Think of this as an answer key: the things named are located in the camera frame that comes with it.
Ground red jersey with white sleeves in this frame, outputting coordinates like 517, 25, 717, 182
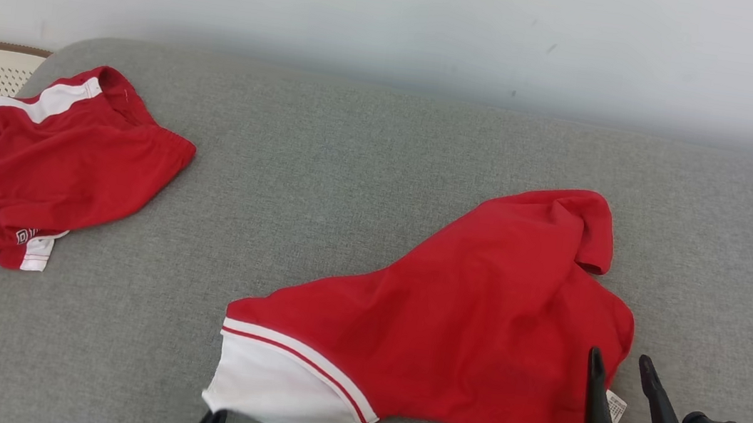
198, 146, 652, 423

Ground red shorts with white stripe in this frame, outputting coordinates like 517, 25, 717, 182
0, 53, 206, 290

